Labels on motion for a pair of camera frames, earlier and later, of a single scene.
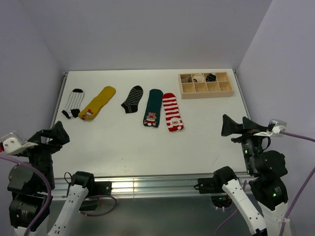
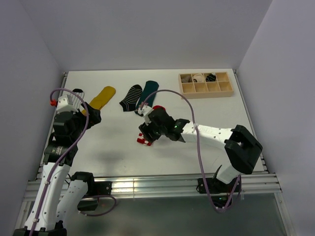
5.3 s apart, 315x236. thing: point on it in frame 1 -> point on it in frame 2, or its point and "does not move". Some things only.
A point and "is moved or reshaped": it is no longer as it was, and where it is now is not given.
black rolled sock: [211, 77] does not move
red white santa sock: [173, 120] -> [141, 139]
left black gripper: [57, 132] -> [94, 116]
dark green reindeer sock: [152, 115] is moved or reshaped
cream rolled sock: [198, 77] does not move
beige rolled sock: [187, 79] does not move
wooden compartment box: [189, 89] does not move
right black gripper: [229, 126] -> [145, 130]
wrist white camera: [13, 143] -> [65, 103]
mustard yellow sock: [90, 111] does not move
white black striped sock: [72, 109] does not move
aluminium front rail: [145, 186] does not move
